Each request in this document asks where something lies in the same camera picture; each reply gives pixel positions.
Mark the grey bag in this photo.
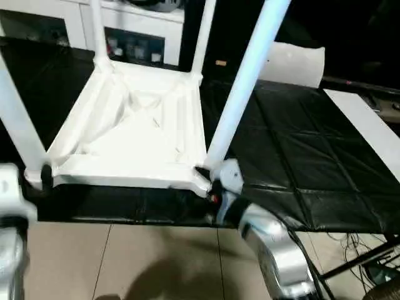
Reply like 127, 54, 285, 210
134, 0, 186, 12

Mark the black folding stand leg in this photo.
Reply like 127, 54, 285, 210
317, 240, 400, 283

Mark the black work mat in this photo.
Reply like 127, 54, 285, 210
0, 36, 400, 235

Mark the white flat panel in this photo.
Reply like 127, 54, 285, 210
257, 41, 327, 89

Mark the white sheet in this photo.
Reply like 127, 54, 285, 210
322, 88, 400, 183

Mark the white plastic table leg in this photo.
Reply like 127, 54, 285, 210
0, 49, 49, 191
204, 0, 293, 171
189, 0, 218, 83
89, 0, 114, 71

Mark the white glass-door cabinet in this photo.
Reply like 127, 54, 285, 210
0, 0, 187, 67

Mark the black cabinet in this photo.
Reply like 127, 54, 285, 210
180, 0, 400, 85

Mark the grey floor cable bundle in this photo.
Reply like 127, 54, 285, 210
325, 231, 400, 279

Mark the brown round floor object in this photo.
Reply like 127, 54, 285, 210
362, 277, 400, 300

